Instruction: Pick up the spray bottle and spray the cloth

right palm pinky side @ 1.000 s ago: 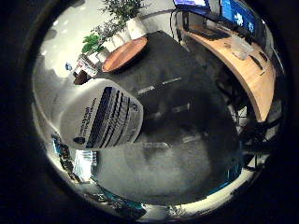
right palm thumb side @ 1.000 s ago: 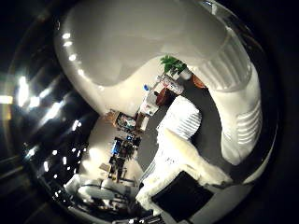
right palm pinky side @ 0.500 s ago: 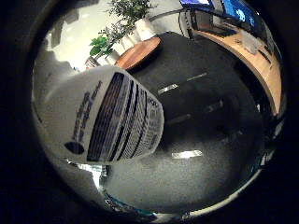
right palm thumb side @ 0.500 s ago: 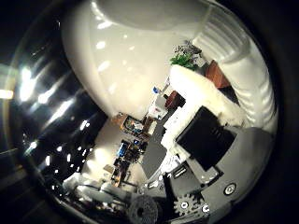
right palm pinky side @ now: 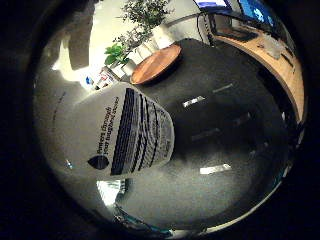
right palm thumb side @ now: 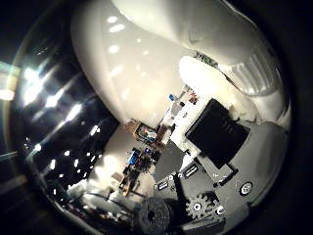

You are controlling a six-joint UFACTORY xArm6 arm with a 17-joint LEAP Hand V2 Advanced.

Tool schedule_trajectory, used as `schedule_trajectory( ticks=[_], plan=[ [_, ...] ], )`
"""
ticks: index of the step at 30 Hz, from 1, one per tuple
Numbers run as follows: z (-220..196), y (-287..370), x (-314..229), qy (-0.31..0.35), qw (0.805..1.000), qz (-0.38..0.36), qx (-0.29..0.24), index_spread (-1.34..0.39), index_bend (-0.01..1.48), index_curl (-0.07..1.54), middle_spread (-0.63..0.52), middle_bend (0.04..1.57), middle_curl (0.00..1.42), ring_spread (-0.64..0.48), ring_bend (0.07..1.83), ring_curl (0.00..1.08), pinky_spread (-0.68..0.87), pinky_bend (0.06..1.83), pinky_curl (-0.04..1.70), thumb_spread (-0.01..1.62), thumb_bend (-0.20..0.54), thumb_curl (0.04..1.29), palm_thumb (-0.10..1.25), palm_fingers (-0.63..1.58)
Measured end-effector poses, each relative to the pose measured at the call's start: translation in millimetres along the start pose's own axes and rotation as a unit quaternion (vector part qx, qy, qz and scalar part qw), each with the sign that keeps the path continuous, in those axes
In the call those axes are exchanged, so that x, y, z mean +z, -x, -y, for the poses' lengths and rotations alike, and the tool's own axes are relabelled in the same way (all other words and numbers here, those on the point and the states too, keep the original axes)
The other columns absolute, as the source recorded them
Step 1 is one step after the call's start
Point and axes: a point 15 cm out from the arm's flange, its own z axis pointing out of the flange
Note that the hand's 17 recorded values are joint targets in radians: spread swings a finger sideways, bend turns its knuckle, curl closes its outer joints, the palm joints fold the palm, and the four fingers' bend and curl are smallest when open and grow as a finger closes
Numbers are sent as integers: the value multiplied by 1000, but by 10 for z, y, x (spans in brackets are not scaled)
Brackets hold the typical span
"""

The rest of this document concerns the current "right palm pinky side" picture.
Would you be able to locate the striped white cloth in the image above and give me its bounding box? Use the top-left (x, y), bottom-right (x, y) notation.
top-left (96, 179), bottom-right (127, 207)

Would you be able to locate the green potted plant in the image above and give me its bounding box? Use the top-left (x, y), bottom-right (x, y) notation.
top-left (104, 0), bottom-right (175, 69)

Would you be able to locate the black keyboard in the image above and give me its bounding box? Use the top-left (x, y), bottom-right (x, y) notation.
top-left (215, 27), bottom-right (258, 43)

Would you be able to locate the curved wooden desk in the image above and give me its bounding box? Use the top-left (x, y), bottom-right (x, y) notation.
top-left (215, 29), bottom-right (306, 123)

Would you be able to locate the computer monitor with blue screen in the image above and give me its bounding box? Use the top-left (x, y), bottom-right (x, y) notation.
top-left (238, 0), bottom-right (278, 28)

